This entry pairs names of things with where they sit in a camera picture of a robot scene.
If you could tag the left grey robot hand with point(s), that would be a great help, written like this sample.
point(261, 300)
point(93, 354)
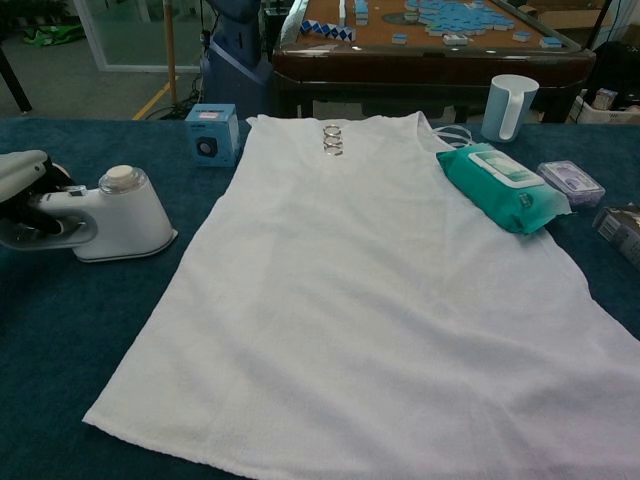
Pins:
point(20, 172)

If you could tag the white handheld garment steamer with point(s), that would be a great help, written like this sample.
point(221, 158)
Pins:
point(130, 220)

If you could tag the white sleeveless garment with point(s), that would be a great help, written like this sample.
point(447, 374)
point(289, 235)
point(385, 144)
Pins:
point(350, 300)

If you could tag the black table leg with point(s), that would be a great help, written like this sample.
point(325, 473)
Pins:
point(15, 80)

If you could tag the green bag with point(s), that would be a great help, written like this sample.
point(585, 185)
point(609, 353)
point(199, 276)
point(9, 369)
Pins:
point(50, 38)

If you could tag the dark blue tablecloth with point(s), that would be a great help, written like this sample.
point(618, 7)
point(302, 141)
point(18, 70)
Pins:
point(50, 350)

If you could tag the wooden pole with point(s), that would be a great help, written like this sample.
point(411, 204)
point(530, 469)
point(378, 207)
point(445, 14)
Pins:
point(171, 50)

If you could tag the blue speaker box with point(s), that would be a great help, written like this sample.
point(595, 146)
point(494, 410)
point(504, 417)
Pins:
point(212, 142)

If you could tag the blue machine base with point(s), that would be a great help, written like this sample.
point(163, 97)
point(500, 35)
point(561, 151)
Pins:
point(232, 65)

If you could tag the blue white snake puzzle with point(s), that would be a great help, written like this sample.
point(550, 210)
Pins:
point(327, 30)

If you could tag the dark wooden mahjong table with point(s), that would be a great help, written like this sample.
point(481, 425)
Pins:
point(400, 70)

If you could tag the blue mahjong tile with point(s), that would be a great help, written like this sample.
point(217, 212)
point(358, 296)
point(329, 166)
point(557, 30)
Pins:
point(522, 36)
point(403, 39)
point(550, 43)
point(456, 40)

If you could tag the green wet wipes pack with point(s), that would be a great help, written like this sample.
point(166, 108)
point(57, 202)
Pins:
point(500, 195)

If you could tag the light blue white mug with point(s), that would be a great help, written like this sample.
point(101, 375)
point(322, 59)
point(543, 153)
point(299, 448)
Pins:
point(515, 110)

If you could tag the clear purple plastic case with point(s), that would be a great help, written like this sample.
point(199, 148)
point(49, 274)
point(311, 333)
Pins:
point(572, 184)

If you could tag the cardboard box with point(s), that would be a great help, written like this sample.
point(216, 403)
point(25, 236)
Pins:
point(565, 17)

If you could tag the white storage box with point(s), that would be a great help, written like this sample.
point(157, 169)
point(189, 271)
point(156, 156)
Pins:
point(605, 112)

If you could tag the dark snack packet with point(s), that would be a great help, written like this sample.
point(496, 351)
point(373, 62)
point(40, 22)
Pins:
point(622, 230)

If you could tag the black bag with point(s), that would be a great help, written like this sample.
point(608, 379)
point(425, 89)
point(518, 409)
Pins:
point(617, 62)

